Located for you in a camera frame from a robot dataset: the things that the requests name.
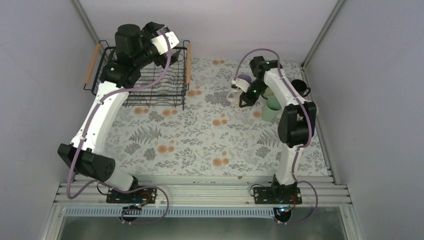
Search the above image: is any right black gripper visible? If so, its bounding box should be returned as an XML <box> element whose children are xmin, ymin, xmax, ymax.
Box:
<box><xmin>239</xmin><ymin>79</ymin><xmax>268</xmax><ymax>108</ymax></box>

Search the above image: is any mint green tumbler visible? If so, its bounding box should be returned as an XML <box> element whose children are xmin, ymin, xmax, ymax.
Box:
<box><xmin>261</xmin><ymin>95</ymin><xmax>282</xmax><ymax>123</ymax></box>

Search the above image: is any black cylindrical cup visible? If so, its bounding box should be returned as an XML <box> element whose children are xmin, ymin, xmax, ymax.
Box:
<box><xmin>291</xmin><ymin>79</ymin><xmax>311</xmax><ymax>98</ymax></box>

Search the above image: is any lilac plastic cup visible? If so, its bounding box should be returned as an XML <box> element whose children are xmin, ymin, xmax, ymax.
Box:
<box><xmin>237</xmin><ymin>74</ymin><xmax>252</xmax><ymax>84</ymax></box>

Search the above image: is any light green mug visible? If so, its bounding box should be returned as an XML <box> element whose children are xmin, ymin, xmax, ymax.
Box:
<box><xmin>262</xmin><ymin>87</ymin><xmax>275</xmax><ymax>99</ymax></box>

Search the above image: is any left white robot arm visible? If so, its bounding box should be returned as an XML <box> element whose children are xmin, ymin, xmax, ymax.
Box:
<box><xmin>57</xmin><ymin>22</ymin><xmax>180</xmax><ymax>203</ymax></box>

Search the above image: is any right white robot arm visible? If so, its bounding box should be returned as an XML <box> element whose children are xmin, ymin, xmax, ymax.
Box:
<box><xmin>239</xmin><ymin>56</ymin><xmax>317</xmax><ymax>204</ymax></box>

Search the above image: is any floral patterned table mat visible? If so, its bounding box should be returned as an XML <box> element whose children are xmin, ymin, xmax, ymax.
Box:
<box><xmin>80</xmin><ymin>58</ymin><xmax>329</xmax><ymax>177</ymax></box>

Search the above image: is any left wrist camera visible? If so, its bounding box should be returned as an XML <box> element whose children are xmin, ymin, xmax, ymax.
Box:
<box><xmin>150</xmin><ymin>31</ymin><xmax>180</xmax><ymax>55</ymax></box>

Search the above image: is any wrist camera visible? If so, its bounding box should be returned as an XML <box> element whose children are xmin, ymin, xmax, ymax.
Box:
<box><xmin>231</xmin><ymin>78</ymin><xmax>251</xmax><ymax>92</ymax></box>
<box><xmin>150</xmin><ymin>31</ymin><xmax>180</xmax><ymax>55</ymax></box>

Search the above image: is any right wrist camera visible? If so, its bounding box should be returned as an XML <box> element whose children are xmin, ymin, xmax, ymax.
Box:
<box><xmin>231</xmin><ymin>78</ymin><xmax>251</xmax><ymax>92</ymax></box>

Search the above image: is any black wire dish rack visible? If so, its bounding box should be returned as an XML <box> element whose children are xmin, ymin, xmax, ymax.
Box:
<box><xmin>83</xmin><ymin>40</ymin><xmax>192</xmax><ymax>108</ymax></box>

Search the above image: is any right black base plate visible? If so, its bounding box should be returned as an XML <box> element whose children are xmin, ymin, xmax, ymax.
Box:
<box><xmin>251</xmin><ymin>184</ymin><xmax>303</xmax><ymax>205</ymax></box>

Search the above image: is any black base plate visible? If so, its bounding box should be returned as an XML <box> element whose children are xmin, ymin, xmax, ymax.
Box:
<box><xmin>106</xmin><ymin>187</ymin><xmax>157</xmax><ymax>205</ymax></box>
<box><xmin>251</xmin><ymin>184</ymin><xmax>303</xmax><ymax>205</ymax></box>

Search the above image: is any aluminium mounting rail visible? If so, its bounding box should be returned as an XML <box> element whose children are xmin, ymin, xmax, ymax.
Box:
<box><xmin>53</xmin><ymin>175</ymin><xmax>352</xmax><ymax>207</ymax></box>

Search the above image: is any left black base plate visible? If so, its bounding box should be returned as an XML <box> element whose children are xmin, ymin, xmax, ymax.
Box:
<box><xmin>106</xmin><ymin>187</ymin><xmax>157</xmax><ymax>205</ymax></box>

